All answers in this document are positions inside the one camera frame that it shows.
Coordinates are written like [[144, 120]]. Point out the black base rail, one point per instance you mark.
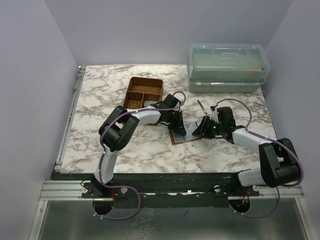
[[174, 190]]

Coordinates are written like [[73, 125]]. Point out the clear lidded plastic box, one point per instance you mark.
[[226, 68]]

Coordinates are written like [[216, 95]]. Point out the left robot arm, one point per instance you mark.
[[118, 129]]

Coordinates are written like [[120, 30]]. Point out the brown leather card holder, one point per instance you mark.
[[177, 139]]

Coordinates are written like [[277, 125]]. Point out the stack of credit cards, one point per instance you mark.
[[148, 102]]

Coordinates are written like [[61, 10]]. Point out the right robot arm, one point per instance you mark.
[[278, 165]]

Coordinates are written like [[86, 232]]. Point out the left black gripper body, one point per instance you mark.
[[175, 115]]

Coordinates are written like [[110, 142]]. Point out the aluminium side rail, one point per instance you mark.
[[67, 129]]

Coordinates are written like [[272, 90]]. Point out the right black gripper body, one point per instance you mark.
[[216, 129]]

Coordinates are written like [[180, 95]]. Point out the brown woven basket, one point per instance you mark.
[[142, 89]]

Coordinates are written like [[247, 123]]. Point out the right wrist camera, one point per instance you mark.
[[214, 114]]

